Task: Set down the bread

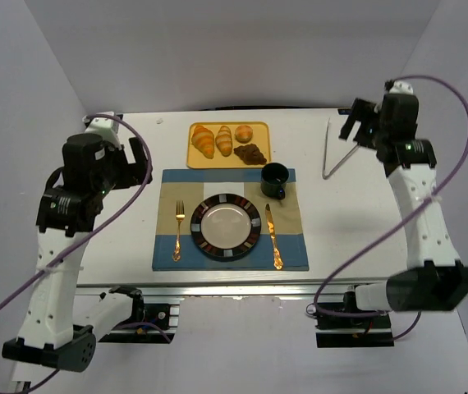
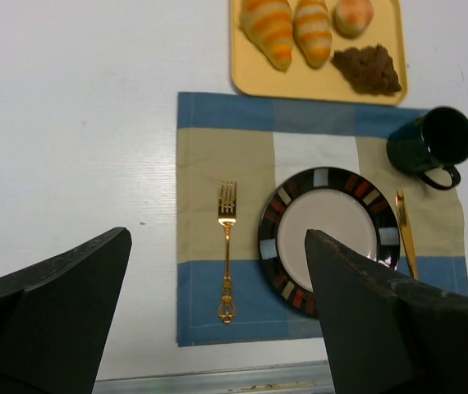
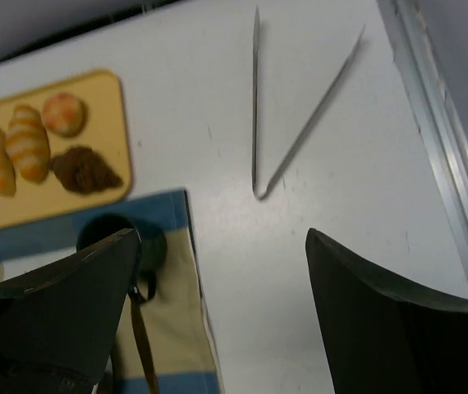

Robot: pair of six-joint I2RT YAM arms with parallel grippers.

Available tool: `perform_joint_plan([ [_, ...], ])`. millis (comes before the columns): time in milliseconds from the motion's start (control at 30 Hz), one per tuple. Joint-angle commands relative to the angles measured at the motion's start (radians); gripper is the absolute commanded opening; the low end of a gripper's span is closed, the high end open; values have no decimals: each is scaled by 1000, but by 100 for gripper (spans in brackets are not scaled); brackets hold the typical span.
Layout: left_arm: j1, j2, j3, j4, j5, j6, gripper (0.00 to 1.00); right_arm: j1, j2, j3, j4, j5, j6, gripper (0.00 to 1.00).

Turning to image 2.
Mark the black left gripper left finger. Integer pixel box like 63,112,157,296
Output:
0,227,132,393

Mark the gold knife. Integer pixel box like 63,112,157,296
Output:
395,189,420,280

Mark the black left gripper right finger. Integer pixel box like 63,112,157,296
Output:
305,230,468,393

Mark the gold fork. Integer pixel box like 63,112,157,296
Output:
218,181,237,325

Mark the brown chocolate croissant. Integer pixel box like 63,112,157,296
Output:
332,44,401,96

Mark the large striped croissant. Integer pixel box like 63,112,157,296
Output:
240,0,293,72

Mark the dark green mug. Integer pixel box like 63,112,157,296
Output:
386,107,468,190

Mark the blue beige checked placemat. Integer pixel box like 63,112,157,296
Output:
177,93,468,346

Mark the round orange bun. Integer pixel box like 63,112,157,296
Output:
333,0,374,38

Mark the dark rimmed ceramic plate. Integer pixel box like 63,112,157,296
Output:
258,167,401,318

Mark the small striped croissant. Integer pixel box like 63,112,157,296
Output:
293,0,333,69

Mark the yellow plastic tray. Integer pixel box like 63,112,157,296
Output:
230,0,408,106

